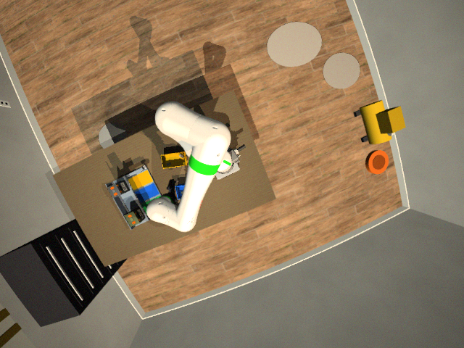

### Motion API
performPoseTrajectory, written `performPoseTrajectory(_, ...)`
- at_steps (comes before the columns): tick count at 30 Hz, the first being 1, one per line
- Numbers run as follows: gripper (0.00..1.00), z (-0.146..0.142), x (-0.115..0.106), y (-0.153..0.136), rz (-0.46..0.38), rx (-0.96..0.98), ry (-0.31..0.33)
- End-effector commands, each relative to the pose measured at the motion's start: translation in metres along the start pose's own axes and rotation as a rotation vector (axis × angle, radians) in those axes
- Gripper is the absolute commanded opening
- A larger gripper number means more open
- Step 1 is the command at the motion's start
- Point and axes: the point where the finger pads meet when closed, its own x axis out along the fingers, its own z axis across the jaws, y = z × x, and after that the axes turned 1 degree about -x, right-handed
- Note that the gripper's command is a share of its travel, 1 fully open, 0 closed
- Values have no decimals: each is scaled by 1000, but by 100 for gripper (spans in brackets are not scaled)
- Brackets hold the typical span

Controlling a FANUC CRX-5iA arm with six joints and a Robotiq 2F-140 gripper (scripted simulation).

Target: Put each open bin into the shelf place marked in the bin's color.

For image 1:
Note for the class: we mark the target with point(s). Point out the yellow bin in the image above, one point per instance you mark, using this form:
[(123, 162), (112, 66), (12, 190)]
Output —
[(174, 159)]

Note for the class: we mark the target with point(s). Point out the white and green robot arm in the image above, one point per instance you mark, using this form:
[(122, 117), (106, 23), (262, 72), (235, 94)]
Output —
[(207, 142)]

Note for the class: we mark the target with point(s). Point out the dark grey tool case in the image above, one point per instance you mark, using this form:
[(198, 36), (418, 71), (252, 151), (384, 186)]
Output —
[(118, 189)]

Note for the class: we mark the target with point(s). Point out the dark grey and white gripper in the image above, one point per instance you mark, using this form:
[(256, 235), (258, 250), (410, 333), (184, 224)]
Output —
[(171, 187)]

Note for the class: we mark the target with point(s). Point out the grey shelf rack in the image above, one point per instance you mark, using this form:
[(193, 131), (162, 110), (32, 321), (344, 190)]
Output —
[(143, 189)]

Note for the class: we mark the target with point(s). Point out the blue bin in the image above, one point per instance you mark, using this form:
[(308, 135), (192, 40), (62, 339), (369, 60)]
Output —
[(179, 189)]

